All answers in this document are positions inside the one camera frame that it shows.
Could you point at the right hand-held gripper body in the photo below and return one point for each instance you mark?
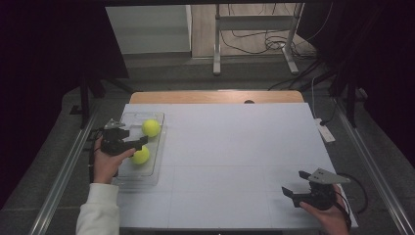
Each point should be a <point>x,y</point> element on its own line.
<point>318,197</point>

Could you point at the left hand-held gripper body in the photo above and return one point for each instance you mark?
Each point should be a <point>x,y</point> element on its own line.
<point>112,143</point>

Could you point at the yellow tennis ball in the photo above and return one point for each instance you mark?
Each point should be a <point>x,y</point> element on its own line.
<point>151,128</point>
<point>142,156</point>

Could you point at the clear plastic tray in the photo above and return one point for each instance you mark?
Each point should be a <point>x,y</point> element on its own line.
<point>153,163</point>

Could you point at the person's right hand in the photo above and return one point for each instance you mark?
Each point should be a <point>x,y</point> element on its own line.
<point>329,217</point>

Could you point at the person's left hand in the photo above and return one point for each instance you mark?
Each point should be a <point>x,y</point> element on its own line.
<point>106,166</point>

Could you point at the black floor socket plate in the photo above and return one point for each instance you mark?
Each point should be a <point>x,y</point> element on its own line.
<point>93,137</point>

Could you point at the white power strip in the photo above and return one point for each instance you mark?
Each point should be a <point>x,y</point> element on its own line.
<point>325,131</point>

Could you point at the dark stand legs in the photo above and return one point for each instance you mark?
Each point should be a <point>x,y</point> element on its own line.
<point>85,98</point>
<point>350,98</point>

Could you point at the white foam board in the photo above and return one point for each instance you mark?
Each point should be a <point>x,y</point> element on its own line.
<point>208,196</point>

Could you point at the white cabinet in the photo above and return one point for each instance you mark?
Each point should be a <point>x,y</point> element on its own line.
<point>147,29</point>

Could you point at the dark curtain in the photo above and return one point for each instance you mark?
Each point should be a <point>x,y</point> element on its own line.
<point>39,65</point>
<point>385,65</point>

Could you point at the aluminium floor rail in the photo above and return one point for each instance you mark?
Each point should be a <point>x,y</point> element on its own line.
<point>62,182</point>
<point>375,169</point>

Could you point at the grey metal stand frame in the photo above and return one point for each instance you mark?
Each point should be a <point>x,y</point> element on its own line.
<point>256,23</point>

